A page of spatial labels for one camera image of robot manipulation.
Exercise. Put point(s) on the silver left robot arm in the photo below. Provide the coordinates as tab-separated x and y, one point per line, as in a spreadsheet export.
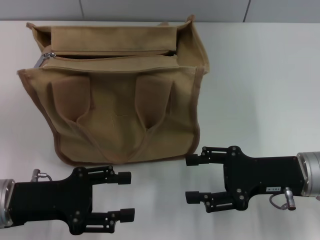
5	202

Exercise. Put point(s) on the khaki canvas food bag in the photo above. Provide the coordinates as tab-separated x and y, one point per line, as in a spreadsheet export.
120	100

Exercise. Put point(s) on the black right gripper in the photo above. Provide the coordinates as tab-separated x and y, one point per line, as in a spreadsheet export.
265	175

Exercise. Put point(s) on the silver metal zipper pull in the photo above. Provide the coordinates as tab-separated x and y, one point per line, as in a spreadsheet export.
43	60

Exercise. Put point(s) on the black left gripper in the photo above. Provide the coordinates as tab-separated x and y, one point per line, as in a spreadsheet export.
55	200

